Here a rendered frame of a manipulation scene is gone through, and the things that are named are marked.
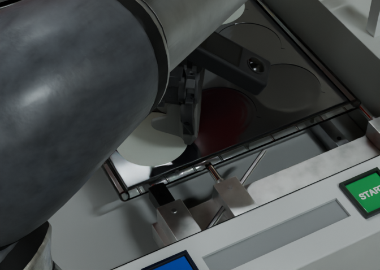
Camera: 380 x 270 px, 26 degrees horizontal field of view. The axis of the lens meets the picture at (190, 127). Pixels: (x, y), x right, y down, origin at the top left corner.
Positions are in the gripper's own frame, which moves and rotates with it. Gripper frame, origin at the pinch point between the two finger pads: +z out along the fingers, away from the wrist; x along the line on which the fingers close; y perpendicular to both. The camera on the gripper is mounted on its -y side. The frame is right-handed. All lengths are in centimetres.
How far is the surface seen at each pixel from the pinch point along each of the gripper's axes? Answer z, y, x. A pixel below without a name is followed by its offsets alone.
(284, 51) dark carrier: 1.3, -10.5, -20.7
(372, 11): -9.1, -22.1, -19.1
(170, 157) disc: 1.3, 2.7, 3.0
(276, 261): -4.7, -12.6, 21.5
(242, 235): -4.7, -8.5, 18.7
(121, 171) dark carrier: 1.3, 8.5, 6.5
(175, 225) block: 0.5, 0.1, 14.6
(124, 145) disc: 1.3, 9.2, 1.9
